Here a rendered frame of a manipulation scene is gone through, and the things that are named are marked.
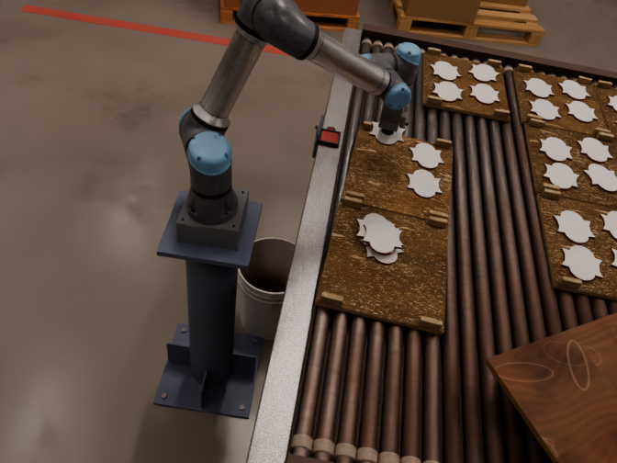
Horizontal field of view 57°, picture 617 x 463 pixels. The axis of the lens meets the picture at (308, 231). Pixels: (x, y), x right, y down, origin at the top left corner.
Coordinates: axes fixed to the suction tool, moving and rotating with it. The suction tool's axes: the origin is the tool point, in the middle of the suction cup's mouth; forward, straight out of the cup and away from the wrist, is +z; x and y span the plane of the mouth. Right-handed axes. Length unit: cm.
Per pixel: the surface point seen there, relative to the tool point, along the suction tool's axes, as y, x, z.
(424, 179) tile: -5.2, -16.5, 9.8
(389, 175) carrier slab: -7.5, -5.0, 10.6
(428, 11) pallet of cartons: 291, 7, 85
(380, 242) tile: -41.8, -8.4, 7.0
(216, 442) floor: -75, 28, 104
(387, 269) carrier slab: -48, -12, 10
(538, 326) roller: -50, -57, 12
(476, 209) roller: -9.6, -35.3, 12.4
